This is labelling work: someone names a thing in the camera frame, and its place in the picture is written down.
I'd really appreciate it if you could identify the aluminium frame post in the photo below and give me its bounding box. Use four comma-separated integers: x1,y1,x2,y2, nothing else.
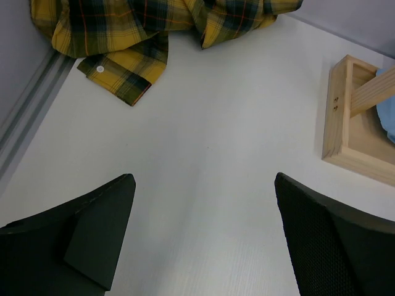
1,50,76,178

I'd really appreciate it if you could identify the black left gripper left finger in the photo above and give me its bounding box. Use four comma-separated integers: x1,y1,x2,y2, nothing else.
1,174,136,295

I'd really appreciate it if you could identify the wooden clothes rack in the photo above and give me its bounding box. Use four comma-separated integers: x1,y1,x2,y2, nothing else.
322,55,394,185

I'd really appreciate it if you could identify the yellow plaid flannel shirt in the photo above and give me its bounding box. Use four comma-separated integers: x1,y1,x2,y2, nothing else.
30,0,302,105

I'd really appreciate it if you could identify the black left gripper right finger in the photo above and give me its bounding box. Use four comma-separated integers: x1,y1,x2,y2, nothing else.
274,173,394,295

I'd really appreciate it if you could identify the light blue shirt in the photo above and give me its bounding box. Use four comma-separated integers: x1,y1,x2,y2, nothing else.
375,68,395,144

